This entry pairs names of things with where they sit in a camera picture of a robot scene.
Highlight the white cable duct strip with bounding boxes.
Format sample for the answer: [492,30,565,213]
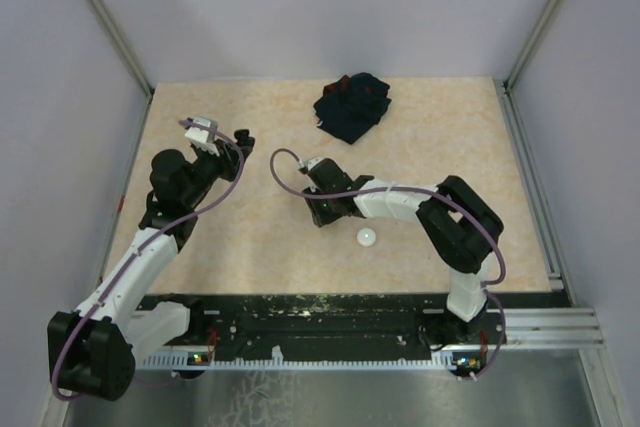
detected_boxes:
[128,349,481,372]

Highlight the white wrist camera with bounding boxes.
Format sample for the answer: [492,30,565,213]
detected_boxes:
[298,157,324,177]
[184,117,219,156]

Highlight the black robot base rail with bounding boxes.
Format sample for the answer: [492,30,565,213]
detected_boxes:
[134,289,506,363]

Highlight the dark navy folded cloth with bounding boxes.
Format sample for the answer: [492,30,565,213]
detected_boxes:
[313,72,391,145]

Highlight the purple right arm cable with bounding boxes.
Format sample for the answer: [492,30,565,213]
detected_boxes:
[269,148,507,381]

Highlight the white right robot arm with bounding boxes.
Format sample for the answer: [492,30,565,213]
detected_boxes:
[299,158,506,343]

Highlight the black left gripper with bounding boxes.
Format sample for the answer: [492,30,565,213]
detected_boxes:
[181,138,252,206]

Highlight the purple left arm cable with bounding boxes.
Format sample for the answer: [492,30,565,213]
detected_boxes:
[49,117,246,402]

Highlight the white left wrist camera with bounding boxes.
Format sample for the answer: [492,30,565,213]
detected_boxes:
[184,117,219,156]

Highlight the aluminium corner post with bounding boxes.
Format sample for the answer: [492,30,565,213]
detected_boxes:
[54,0,155,98]
[501,0,594,93]

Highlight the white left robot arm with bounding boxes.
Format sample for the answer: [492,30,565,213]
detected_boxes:
[47,129,255,401]

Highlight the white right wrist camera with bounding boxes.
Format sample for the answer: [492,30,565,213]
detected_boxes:
[298,157,324,177]

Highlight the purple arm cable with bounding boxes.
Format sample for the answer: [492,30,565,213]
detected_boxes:
[269,148,507,381]
[49,117,246,402]

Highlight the aluminium corner post right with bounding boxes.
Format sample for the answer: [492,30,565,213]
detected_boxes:
[501,0,594,93]

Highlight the aluminium corner post left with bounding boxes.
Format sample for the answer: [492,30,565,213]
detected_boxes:
[54,0,155,98]

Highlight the white earbud charging case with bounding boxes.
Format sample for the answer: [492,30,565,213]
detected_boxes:
[356,228,377,247]

